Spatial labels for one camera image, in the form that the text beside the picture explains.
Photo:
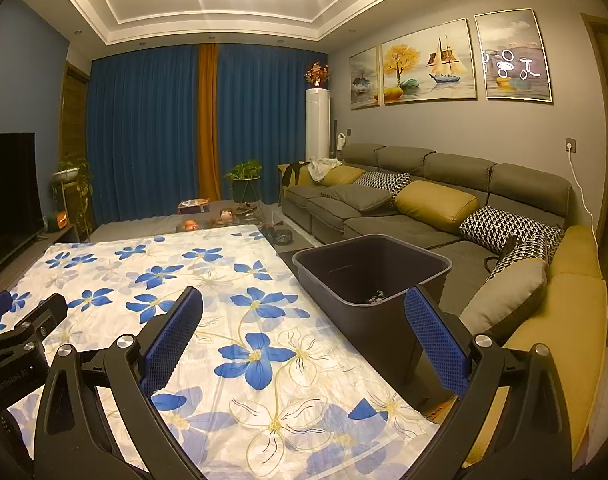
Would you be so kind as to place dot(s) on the small white appliance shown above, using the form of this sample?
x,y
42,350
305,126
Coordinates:
x,y
341,141

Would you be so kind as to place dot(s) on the white cloth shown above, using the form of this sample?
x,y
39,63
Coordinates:
x,y
324,167

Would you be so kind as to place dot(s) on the grey sectional sofa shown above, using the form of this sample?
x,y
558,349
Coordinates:
x,y
484,175

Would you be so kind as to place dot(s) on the black garment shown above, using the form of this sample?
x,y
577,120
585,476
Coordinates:
x,y
294,175

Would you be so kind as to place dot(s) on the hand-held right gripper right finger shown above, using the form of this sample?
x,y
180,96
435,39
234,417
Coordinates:
x,y
436,345

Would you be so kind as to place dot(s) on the orange curtain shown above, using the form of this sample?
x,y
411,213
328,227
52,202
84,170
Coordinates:
x,y
209,120

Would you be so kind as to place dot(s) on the green potted plant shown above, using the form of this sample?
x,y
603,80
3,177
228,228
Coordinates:
x,y
244,180

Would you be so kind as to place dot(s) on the wall socket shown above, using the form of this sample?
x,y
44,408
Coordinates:
x,y
571,145

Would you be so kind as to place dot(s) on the framed sailboat painting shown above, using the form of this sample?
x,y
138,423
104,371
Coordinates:
x,y
429,65

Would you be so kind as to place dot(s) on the plump grey cushion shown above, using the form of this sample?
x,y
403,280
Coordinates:
x,y
509,300

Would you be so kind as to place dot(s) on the white tower air conditioner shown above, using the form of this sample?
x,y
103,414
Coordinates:
x,y
318,125

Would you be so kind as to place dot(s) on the orange fruit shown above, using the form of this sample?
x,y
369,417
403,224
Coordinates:
x,y
192,224

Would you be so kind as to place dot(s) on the black flat television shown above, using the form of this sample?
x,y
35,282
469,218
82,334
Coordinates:
x,y
9,195

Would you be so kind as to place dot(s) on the large yellow cushion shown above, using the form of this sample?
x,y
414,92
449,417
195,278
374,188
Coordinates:
x,y
436,207

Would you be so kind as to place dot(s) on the blue floral tablecloth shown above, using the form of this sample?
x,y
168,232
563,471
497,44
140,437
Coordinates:
x,y
234,310

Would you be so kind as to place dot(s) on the grey plastic bin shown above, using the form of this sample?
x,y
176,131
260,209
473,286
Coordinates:
x,y
374,330

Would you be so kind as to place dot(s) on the blue curtain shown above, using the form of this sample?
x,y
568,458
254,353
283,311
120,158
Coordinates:
x,y
144,130
269,120

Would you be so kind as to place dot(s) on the small patterned cushion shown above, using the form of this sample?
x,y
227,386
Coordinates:
x,y
384,182

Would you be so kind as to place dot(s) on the small yellow cushion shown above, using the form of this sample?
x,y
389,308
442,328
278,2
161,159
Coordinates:
x,y
339,176

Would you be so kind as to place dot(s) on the medium patterned cushion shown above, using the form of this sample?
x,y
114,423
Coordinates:
x,y
521,257

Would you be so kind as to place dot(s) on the dark ashtray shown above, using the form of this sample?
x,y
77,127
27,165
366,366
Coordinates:
x,y
276,236

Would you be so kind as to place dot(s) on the small framed landscape painting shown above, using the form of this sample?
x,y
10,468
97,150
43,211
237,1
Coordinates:
x,y
365,80

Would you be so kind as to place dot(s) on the large patterned cushion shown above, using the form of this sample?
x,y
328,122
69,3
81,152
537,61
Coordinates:
x,y
509,227

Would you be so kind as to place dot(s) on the framed purple sky painting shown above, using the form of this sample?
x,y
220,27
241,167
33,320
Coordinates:
x,y
514,60

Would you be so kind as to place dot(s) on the artificial flower arrangement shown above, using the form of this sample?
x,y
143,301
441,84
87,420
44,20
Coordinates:
x,y
318,75

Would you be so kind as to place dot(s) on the dark coffee table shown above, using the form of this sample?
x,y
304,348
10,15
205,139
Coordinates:
x,y
296,250

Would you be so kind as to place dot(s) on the printed cardboard box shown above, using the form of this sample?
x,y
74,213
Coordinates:
x,y
193,206

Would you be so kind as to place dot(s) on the grey television cabinet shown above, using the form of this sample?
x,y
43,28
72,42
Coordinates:
x,y
49,245

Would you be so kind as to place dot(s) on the flat grey cushion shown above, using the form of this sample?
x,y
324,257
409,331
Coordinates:
x,y
356,197

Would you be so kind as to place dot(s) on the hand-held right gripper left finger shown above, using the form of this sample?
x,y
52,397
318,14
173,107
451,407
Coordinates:
x,y
171,345

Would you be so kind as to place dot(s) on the small figurine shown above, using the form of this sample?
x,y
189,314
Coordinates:
x,y
226,216

